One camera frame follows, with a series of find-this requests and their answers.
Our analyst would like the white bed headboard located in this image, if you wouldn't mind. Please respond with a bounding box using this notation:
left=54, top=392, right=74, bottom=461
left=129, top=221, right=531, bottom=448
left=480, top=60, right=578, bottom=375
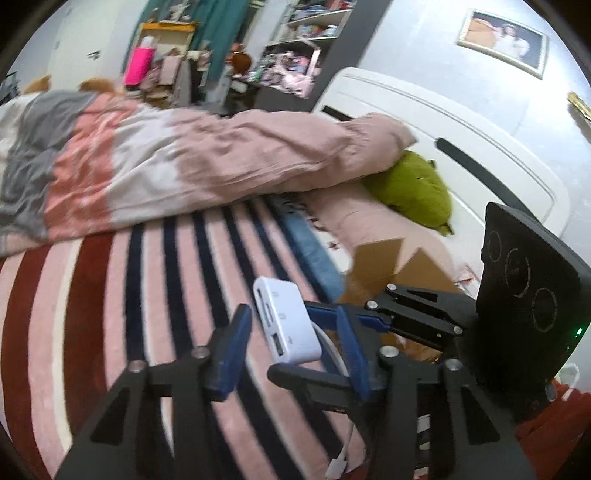
left=311, top=67, right=571, bottom=259

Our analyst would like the person's red clothing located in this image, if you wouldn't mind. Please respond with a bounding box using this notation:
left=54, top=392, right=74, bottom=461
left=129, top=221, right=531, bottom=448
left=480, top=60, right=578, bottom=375
left=515, top=383, right=591, bottom=480

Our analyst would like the brown cardboard box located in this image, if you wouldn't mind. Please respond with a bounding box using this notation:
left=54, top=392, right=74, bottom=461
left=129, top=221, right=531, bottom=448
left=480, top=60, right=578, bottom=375
left=342, top=237, right=465, bottom=365

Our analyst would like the gold wall ornament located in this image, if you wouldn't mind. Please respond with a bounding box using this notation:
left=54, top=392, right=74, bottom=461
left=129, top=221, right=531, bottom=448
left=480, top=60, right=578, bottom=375
left=568, top=91, right=591, bottom=121

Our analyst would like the striped fleece blanket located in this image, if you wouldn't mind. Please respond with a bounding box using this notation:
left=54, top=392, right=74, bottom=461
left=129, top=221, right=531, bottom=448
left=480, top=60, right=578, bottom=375
left=0, top=198, right=370, bottom=480

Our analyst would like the pink bottle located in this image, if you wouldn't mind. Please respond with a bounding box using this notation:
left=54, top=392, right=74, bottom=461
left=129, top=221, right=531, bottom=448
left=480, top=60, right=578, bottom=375
left=122, top=39, right=160, bottom=88

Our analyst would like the yellow shelf unit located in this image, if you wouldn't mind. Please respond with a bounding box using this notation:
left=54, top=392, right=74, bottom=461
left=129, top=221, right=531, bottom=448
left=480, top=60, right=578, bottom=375
left=134, top=21, right=199, bottom=93

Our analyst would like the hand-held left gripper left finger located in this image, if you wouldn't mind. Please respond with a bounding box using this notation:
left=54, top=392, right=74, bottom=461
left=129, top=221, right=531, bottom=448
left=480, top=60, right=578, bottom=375
left=55, top=304, right=254, bottom=480

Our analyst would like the brown cardboard stack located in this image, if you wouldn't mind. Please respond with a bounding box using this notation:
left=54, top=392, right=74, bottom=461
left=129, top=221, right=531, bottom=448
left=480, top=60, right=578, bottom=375
left=148, top=83, right=181, bottom=107

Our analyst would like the pink grey patchwork duvet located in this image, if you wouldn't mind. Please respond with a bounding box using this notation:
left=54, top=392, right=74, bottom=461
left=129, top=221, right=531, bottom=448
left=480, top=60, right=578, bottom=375
left=0, top=90, right=419, bottom=257

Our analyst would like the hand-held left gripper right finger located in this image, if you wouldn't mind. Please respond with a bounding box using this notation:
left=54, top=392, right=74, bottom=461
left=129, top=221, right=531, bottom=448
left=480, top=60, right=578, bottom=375
left=336, top=307, right=539, bottom=480

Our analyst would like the pink pillow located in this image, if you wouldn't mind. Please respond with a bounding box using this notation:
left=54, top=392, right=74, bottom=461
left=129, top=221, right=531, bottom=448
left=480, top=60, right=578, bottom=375
left=300, top=185, right=462, bottom=287

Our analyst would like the white door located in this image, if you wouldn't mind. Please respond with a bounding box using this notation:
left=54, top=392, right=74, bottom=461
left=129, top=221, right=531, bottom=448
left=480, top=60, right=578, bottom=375
left=51, top=0, right=139, bottom=80

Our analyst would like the framed wall photo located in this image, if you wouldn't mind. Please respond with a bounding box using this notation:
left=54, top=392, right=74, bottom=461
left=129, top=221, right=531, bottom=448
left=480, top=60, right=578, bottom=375
left=456, top=9, right=550, bottom=79

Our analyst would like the pale pink bag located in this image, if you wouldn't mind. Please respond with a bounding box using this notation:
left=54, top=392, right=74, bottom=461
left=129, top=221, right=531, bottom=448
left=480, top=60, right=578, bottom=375
left=277, top=74, right=319, bottom=97

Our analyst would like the teal curtain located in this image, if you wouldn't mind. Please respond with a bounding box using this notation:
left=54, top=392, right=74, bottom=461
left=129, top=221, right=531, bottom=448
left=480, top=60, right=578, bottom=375
left=129, top=0, right=252, bottom=56

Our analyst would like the white adapter hub with cable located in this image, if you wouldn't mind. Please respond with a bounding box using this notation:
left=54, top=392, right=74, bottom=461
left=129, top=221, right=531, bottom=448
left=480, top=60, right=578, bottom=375
left=253, top=276, right=356, bottom=480

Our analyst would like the reddish brown plush toy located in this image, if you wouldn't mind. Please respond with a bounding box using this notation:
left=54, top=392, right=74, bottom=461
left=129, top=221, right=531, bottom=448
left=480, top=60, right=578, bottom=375
left=231, top=52, right=254, bottom=77

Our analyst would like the black bookshelf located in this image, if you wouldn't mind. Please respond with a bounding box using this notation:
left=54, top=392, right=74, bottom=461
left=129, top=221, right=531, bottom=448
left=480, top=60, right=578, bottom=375
left=226, top=0, right=393, bottom=112

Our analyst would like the green pillow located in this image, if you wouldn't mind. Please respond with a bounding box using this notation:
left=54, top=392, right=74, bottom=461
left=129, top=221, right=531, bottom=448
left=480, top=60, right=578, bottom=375
left=362, top=151, right=455, bottom=236

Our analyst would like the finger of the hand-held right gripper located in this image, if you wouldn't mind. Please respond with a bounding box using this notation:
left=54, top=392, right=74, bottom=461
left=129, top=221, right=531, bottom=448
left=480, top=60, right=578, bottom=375
left=304, top=282, right=481, bottom=352
left=267, top=362, right=375, bottom=416

